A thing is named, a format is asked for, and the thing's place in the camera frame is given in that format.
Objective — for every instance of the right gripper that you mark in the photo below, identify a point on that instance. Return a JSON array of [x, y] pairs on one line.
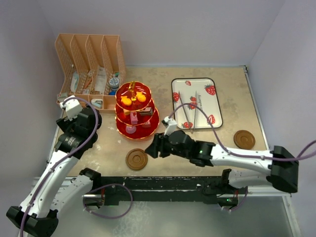
[[158, 144]]

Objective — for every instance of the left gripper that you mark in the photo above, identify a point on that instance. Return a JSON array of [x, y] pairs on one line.
[[66, 125]]

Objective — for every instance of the pink heart cake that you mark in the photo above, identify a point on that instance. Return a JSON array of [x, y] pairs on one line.
[[146, 124]]

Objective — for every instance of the brown round coaster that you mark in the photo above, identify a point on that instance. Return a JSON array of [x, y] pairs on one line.
[[244, 139], [136, 159]]

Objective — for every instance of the red three-tier cake stand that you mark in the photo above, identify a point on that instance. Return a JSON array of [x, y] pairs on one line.
[[129, 89]]

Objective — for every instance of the chocolate cake slice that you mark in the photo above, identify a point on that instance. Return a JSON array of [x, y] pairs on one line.
[[146, 111]]

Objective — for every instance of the pink striped cake slice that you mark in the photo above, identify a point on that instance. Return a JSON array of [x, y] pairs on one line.
[[133, 118]]

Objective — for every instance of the metal serving tongs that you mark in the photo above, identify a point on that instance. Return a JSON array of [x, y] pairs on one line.
[[191, 106]]

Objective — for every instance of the orange fish pastry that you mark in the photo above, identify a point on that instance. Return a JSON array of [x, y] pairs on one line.
[[140, 96], [126, 101]]

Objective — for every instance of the white strawberry enamel tray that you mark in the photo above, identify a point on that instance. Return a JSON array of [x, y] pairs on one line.
[[208, 110]]

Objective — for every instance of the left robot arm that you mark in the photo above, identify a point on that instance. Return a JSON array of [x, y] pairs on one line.
[[38, 214]]

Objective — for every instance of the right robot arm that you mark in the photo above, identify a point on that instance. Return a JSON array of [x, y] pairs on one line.
[[276, 168]]

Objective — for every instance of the small carton box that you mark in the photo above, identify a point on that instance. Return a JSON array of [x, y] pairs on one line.
[[62, 96]]

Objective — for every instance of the white blue tube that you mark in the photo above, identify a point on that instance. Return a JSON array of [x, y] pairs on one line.
[[74, 82]]

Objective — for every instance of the peach desk file organizer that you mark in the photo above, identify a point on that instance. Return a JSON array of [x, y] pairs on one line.
[[97, 59]]

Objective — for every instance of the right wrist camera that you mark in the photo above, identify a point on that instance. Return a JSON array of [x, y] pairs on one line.
[[170, 125]]

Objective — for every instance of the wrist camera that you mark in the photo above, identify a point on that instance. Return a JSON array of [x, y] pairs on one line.
[[170, 125], [72, 108]]

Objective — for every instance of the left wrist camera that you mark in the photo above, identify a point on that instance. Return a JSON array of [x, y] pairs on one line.
[[72, 108]]

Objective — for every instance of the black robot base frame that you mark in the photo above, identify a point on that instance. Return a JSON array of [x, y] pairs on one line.
[[205, 189]]

